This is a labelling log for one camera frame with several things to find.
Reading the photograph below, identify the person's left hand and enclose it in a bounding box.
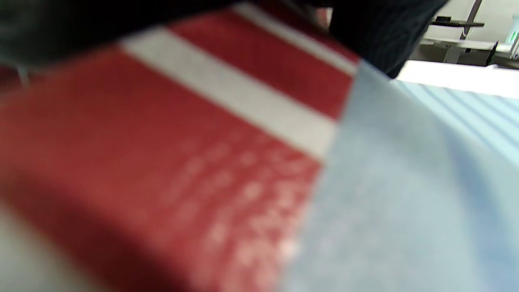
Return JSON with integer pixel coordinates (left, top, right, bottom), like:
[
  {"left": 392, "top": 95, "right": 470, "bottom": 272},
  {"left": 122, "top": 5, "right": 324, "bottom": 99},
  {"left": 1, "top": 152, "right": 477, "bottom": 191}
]
[{"left": 0, "top": 0, "right": 448, "bottom": 78}]

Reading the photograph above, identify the blue striped mouse pad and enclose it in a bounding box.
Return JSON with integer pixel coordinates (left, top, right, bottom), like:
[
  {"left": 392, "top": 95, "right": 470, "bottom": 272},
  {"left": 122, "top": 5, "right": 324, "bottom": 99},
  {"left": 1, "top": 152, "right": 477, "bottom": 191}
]
[{"left": 0, "top": 0, "right": 519, "bottom": 292}]

